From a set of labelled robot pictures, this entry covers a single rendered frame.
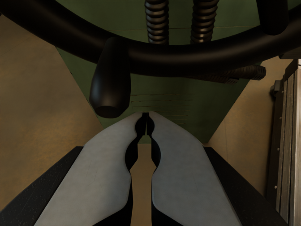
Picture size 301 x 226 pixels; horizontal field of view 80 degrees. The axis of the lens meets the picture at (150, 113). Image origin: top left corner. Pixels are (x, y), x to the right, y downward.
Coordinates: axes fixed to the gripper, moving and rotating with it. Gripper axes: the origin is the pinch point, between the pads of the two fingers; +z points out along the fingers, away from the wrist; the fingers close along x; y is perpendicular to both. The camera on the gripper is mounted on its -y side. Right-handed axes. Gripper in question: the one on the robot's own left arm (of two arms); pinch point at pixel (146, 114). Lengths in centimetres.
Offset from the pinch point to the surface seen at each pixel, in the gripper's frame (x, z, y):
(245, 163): 41, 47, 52
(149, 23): 0.1, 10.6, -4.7
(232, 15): 14.0, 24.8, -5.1
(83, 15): -11.3, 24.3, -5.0
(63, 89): -49, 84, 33
